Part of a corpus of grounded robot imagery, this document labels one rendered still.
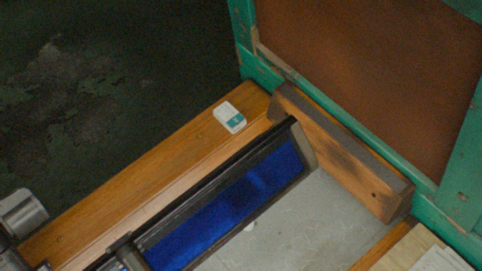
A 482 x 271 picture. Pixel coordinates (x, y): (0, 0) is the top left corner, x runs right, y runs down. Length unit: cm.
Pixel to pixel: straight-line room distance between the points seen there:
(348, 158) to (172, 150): 34
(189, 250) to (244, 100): 53
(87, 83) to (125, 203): 131
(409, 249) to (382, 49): 34
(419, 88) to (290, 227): 36
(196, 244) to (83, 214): 45
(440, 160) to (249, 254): 36
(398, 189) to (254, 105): 35
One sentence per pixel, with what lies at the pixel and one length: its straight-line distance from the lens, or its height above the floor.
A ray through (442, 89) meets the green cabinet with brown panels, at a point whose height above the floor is 107.
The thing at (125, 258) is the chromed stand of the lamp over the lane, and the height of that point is 112.
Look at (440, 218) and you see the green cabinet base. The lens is 91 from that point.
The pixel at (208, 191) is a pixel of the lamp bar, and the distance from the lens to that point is 60.
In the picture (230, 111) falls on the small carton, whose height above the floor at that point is 79.
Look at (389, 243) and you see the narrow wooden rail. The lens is 94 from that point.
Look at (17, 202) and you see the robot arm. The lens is 95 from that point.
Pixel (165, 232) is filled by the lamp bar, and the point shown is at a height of 110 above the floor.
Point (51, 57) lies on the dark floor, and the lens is 246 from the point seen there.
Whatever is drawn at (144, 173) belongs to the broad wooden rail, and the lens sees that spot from 104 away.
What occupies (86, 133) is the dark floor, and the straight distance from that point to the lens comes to 214.
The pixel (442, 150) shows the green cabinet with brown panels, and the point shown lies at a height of 96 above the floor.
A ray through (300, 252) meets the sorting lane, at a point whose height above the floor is 74.
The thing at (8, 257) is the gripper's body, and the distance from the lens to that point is 94.
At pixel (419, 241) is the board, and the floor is 78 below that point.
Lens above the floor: 163
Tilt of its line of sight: 56 degrees down
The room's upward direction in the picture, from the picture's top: 12 degrees counter-clockwise
